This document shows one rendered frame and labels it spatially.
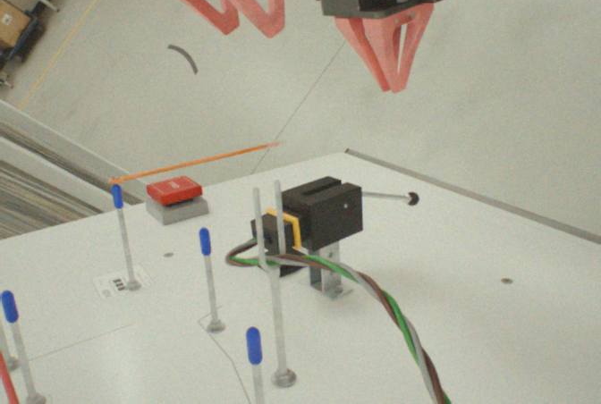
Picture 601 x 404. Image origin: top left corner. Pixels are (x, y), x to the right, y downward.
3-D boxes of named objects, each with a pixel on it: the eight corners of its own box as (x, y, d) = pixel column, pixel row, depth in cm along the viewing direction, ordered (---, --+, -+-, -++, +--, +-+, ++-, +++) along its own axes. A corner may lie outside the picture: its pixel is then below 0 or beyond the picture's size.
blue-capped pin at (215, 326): (229, 328, 48) (217, 227, 45) (213, 335, 47) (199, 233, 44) (219, 320, 49) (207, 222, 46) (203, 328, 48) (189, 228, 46)
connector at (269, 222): (321, 231, 50) (318, 209, 49) (275, 256, 47) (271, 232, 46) (297, 222, 52) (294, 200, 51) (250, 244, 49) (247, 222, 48)
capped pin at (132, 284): (145, 284, 56) (126, 172, 52) (133, 292, 54) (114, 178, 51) (132, 281, 56) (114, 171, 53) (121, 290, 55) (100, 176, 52)
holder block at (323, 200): (363, 231, 52) (362, 186, 50) (312, 252, 48) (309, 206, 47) (330, 217, 55) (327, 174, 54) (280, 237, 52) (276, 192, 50)
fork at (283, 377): (286, 366, 43) (270, 175, 38) (302, 378, 42) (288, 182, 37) (264, 379, 42) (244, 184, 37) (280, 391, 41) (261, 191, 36)
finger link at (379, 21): (392, 108, 51) (376, -7, 47) (333, 96, 56) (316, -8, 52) (444, 81, 54) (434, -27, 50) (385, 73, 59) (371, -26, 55)
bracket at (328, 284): (353, 290, 52) (351, 237, 51) (332, 301, 51) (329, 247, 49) (317, 273, 56) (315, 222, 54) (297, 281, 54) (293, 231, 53)
